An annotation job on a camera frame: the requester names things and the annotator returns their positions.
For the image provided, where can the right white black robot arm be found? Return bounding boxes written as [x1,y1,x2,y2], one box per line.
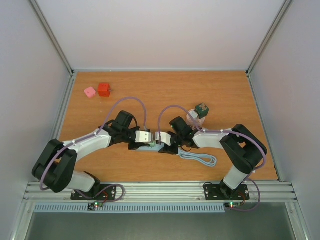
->
[155,117,268,199]

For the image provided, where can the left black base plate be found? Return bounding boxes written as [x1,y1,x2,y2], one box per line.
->
[70,184,117,201]

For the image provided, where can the right small circuit board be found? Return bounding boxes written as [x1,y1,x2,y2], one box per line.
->
[224,201,244,209]

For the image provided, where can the red cube plug adapter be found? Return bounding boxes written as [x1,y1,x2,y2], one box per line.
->
[97,82,111,98]

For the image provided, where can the aluminium front rail frame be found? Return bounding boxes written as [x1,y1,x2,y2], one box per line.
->
[23,180,298,203]

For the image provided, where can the pink cube plug adapter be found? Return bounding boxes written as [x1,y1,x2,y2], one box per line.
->
[84,86,97,99]

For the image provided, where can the green small plug charger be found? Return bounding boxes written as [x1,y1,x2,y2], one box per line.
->
[149,141,158,149]

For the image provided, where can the light blue coiled power cord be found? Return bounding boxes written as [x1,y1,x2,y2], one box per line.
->
[178,149,218,168]

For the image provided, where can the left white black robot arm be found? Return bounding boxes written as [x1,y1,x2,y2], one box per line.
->
[31,110,152,199]

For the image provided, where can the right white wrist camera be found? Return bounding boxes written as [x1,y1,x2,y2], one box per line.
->
[154,131,172,146]

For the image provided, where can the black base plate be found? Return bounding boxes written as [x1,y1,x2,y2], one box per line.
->
[70,184,117,201]
[202,181,250,201]

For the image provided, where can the dark green patterned cube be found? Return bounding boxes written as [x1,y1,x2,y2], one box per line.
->
[194,102,210,119]

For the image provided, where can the blue slotted cable duct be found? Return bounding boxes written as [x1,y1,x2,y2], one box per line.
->
[33,203,225,214]

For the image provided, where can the small circuit board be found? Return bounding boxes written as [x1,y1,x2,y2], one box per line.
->
[87,202,104,211]
[224,201,244,209]

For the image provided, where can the light blue power strip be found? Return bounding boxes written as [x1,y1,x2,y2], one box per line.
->
[137,144,163,152]

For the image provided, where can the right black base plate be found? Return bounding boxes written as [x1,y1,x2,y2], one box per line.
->
[202,181,250,201]

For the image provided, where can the left small circuit board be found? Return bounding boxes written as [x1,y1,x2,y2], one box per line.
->
[87,202,104,211]

